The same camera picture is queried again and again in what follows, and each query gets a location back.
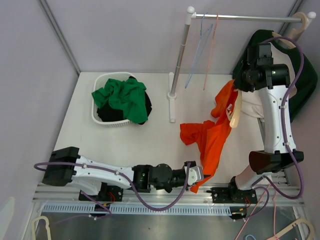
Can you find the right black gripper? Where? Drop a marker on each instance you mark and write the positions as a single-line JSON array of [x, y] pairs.
[[239, 84]]

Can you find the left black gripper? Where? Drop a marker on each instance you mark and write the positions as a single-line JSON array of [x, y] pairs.
[[187, 187]]

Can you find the orange t shirt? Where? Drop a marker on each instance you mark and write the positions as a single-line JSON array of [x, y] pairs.
[[211, 136]]

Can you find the blue wire hanger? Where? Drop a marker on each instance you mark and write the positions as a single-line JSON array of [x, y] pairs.
[[203, 39]]

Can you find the pink wire hanger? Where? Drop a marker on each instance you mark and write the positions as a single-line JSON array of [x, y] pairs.
[[211, 51]]

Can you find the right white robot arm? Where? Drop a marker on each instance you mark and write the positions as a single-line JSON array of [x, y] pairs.
[[272, 83]]

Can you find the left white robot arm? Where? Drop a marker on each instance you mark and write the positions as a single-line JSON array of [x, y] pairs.
[[68, 167]]

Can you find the white t shirt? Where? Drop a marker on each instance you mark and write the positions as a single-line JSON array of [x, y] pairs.
[[252, 106]]

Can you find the dark green t shirt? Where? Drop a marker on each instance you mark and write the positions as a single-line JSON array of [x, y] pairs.
[[307, 81]]

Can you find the wooden hanger on floor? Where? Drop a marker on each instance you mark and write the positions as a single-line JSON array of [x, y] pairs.
[[311, 230]]

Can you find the silver clothes rack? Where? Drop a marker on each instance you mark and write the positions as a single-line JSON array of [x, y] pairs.
[[190, 15]]

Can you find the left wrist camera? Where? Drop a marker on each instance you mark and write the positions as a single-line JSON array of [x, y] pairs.
[[195, 175]]

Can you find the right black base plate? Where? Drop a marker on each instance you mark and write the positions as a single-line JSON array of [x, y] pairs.
[[225, 195]]

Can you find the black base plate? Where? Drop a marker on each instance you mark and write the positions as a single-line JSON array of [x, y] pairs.
[[108, 193], [225, 195]]

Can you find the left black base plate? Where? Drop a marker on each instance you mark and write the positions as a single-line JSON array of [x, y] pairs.
[[108, 193]]

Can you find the white slotted cable duct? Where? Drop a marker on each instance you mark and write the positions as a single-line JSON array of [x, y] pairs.
[[136, 209]]

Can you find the aluminium mounting rail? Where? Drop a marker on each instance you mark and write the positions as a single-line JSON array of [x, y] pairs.
[[68, 194]]

